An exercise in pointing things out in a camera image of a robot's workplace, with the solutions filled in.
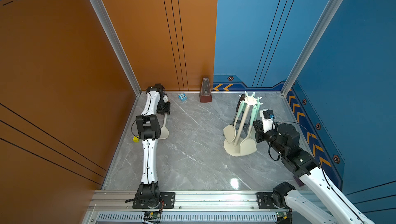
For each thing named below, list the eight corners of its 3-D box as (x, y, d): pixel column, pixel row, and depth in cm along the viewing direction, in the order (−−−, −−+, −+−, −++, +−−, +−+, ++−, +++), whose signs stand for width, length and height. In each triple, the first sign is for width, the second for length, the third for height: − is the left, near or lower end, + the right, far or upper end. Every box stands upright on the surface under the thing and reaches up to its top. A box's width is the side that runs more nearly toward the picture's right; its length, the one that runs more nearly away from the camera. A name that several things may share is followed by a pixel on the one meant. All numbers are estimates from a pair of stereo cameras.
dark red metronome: (200, 102, 117) (200, 84, 102) (201, 95, 121) (200, 77, 107) (210, 102, 116) (211, 84, 102) (210, 95, 121) (211, 77, 107)
